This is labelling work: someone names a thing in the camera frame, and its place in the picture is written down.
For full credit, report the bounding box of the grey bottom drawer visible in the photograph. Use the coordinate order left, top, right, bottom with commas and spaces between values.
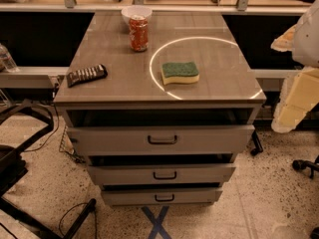
101, 188, 222, 206

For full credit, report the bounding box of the grey drawer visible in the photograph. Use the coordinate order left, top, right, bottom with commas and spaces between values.
88, 163, 235, 186
68, 125, 254, 156
101, 188, 222, 206

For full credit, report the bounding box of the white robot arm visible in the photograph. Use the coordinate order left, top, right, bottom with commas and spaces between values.
271, 0, 319, 133

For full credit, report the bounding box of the grey wooden drawer cabinet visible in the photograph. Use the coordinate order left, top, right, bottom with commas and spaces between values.
55, 11, 265, 191

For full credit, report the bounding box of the grey top drawer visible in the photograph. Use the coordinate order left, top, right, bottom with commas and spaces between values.
68, 125, 254, 156

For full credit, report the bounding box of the grey middle drawer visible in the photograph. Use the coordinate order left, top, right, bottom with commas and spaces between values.
88, 163, 235, 186

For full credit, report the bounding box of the green yellow sponge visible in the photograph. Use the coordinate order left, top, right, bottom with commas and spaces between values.
161, 62, 199, 85

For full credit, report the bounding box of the dark snack bar packet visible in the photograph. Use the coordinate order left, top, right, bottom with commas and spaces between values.
67, 64, 108, 88

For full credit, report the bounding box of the orange soda can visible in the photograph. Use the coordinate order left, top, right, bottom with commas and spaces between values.
129, 15, 149, 52

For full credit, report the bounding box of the white bowl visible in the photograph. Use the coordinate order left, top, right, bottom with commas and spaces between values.
121, 5, 153, 24

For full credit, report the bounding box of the blue tape cross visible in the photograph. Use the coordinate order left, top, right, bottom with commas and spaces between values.
142, 206, 171, 239

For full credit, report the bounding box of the black chair caster base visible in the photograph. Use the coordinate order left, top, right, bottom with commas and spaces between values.
292, 155, 319, 178

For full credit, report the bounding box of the clear plastic water bottle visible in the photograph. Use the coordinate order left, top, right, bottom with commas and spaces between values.
0, 44, 19, 73

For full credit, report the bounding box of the black floor cable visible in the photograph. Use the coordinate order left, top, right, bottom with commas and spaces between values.
58, 202, 98, 239

